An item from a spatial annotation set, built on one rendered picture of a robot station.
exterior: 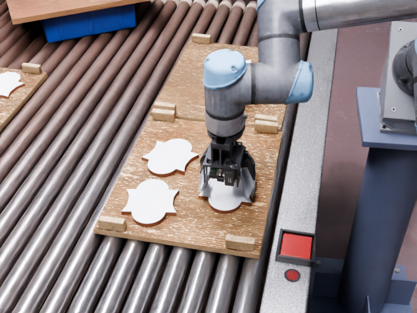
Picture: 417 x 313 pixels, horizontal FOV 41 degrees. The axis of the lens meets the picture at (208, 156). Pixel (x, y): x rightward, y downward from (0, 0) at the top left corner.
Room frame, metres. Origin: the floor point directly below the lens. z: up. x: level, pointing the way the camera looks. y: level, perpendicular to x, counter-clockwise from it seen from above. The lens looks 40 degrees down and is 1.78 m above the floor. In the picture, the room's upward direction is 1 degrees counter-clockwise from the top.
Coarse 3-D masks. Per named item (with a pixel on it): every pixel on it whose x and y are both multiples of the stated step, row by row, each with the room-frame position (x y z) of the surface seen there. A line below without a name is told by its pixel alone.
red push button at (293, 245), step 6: (288, 234) 0.77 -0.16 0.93; (282, 240) 0.75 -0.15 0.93; (288, 240) 0.75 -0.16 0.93; (294, 240) 0.75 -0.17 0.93; (300, 240) 0.75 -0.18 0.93; (306, 240) 0.75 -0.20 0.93; (312, 240) 0.75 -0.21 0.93; (282, 246) 0.73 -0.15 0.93; (288, 246) 0.73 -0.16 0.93; (294, 246) 0.73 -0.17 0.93; (300, 246) 0.73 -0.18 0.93; (306, 246) 0.73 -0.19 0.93; (282, 252) 0.72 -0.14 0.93; (288, 252) 0.72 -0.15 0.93; (294, 252) 0.72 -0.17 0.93; (300, 252) 0.72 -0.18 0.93; (306, 252) 0.72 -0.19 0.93; (306, 258) 0.70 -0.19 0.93
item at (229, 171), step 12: (240, 132) 0.83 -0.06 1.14; (216, 144) 0.81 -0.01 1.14; (228, 144) 0.80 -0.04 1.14; (240, 144) 0.87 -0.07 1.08; (216, 156) 0.83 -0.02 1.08; (228, 156) 0.83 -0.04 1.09; (240, 156) 0.84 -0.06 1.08; (204, 168) 0.82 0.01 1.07; (216, 168) 0.82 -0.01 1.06; (228, 168) 0.81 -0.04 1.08; (204, 180) 0.82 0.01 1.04; (228, 180) 0.81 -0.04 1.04
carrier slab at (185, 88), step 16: (192, 48) 1.54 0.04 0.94; (208, 48) 1.54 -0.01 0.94; (224, 48) 1.54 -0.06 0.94; (240, 48) 1.53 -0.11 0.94; (256, 48) 1.53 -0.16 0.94; (192, 64) 1.45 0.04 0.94; (176, 80) 1.36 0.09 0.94; (192, 80) 1.35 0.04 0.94; (160, 96) 1.27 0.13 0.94; (176, 96) 1.27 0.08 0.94; (192, 96) 1.27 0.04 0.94; (176, 112) 1.20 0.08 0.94; (192, 112) 1.20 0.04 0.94; (256, 112) 1.19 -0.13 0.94; (272, 112) 1.19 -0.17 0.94
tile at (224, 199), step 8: (208, 184) 0.90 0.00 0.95; (216, 184) 0.90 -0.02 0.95; (224, 184) 0.90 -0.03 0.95; (240, 184) 0.90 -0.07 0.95; (208, 192) 0.88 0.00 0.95; (216, 192) 0.87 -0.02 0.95; (224, 192) 0.87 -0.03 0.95; (232, 192) 0.87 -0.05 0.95; (240, 192) 0.87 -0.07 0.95; (208, 200) 0.85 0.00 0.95; (216, 200) 0.85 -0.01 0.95; (224, 200) 0.85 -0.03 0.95; (232, 200) 0.85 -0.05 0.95; (240, 200) 0.85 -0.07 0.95; (248, 200) 0.85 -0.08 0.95; (216, 208) 0.83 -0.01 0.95; (224, 208) 0.83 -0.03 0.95; (232, 208) 0.82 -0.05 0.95
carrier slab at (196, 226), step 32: (160, 128) 1.13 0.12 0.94; (192, 128) 1.13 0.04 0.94; (128, 160) 1.00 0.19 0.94; (256, 160) 0.99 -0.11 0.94; (192, 192) 0.89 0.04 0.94; (256, 192) 0.89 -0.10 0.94; (96, 224) 0.80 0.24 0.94; (128, 224) 0.80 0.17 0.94; (160, 224) 0.79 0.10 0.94; (192, 224) 0.79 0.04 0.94; (224, 224) 0.79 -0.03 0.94; (256, 224) 0.79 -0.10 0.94; (256, 256) 0.71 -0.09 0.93
